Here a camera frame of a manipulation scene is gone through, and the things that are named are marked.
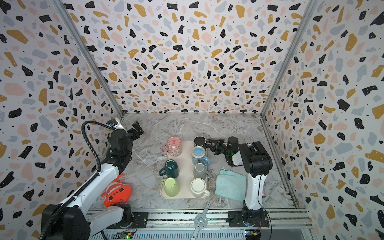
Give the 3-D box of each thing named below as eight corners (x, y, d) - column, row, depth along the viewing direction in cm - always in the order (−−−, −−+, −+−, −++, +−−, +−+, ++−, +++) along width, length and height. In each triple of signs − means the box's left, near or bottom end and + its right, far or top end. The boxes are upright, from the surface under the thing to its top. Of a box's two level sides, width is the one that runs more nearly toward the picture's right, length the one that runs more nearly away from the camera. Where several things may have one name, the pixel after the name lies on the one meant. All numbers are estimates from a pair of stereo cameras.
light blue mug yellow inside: (197, 172, 92) (197, 164, 83) (190, 157, 98) (190, 148, 90) (209, 167, 94) (210, 159, 85) (201, 153, 100) (202, 144, 92)
